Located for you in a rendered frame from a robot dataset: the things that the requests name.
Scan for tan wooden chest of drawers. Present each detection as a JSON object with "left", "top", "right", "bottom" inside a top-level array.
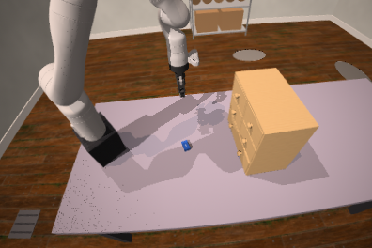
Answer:
[{"left": 234, "top": 68, "right": 319, "bottom": 176}]

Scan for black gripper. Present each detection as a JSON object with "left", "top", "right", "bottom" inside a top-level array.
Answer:
[{"left": 169, "top": 62, "right": 189, "bottom": 98}]

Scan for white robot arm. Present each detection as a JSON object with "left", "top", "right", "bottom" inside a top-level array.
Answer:
[{"left": 39, "top": 0, "right": 199, "bottom": 141}]

